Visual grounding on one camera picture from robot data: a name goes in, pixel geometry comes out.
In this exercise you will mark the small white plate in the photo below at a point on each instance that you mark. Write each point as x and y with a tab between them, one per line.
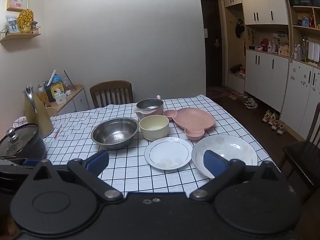
168	152

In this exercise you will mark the pink bear-shaped divided plate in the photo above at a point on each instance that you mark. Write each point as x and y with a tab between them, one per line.
191	121

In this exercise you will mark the yellow and dark box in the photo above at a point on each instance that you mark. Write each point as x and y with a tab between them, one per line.
53	90

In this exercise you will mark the golden flower ornament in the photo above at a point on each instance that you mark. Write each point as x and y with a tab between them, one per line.
25	21

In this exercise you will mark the wooden side cabinet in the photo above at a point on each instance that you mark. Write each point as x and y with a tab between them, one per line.
72	102

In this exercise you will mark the red toy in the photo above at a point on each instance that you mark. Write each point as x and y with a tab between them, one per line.
264	44

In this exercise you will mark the white upper cabinet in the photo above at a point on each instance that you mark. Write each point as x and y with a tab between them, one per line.
260	2

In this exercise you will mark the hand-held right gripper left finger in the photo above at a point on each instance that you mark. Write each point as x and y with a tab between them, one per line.
96	162

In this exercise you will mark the wooden wall shelf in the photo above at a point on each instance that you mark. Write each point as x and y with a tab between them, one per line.
21	36

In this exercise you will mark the orange child shoe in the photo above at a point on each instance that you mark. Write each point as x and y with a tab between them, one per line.
275	125
272	120
281	129
266	117

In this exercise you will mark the wooden open shelving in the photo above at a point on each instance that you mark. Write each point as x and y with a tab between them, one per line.
305	25

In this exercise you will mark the large white plate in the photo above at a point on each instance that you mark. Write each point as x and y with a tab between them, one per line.
232	148

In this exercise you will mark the black hanging bag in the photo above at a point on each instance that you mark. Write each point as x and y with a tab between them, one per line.
239	28

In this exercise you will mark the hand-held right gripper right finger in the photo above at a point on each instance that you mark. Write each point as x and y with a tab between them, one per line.
214	164

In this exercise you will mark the cream yellow bowl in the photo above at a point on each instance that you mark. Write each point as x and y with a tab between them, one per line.
153	128

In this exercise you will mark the dark door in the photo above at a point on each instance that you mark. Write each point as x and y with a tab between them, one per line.
212	42

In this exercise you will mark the tall clear bottle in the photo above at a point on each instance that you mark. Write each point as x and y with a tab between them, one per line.
304	48

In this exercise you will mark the pink pot with steel insert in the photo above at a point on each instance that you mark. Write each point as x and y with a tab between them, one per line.
150	110

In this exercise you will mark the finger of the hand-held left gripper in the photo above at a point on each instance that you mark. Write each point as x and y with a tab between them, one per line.
33	162

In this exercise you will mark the white and dark sneaker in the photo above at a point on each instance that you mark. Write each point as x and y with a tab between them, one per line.
248	101
252	105

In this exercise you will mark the small photo frame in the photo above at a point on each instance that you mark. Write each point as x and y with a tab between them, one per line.
12	25

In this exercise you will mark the wooden chair with slatted back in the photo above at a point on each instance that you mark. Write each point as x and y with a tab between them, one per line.
111	93

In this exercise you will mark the stainless steel bowl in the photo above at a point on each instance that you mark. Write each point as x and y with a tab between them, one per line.
115	132

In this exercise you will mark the dark wooden chair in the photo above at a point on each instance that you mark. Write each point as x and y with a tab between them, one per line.
303	155

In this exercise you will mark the blue round gadget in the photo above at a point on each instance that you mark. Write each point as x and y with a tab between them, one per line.
57	78

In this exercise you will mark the white lower cabinet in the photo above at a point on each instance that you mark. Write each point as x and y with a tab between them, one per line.
275	80

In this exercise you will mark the beige slipper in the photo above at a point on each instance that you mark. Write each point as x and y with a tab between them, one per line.
233	96

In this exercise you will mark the black pot with glass lid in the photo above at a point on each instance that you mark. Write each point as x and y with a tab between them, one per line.
21	142

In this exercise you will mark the white checkered tablecloth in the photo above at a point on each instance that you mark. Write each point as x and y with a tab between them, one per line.
130	166

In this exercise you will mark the white tissue box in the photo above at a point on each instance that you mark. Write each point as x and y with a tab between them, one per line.
60	98

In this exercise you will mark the white cabinet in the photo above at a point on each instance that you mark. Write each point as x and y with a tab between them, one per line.
260	2
275	80

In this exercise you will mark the red pen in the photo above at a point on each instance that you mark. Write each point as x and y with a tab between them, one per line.
57	131

